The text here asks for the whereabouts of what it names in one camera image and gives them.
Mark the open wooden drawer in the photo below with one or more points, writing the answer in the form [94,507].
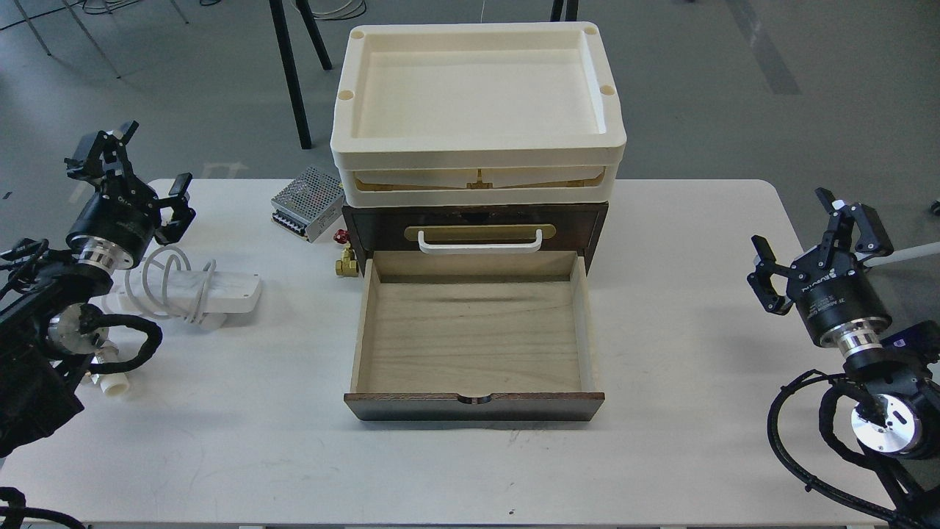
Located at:
[475,338]

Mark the dark wooden cabinet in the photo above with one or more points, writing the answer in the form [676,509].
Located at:
[565,227]

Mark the white power strip with cable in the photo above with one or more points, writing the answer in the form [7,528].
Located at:
[166,286]

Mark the cream plastic tray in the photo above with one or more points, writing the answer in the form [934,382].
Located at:
[477,114]

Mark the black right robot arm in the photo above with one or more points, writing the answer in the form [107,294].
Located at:
[881,411]

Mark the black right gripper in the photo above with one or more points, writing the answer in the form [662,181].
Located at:
[834,291]

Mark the metal mesh power supply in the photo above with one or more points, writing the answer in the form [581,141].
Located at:
[309,204]

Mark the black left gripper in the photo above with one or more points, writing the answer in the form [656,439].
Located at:
[118,223]

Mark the brass valve red handle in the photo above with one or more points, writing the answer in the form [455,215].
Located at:
[347,265]

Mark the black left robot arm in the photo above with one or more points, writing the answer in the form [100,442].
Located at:
[52,335]

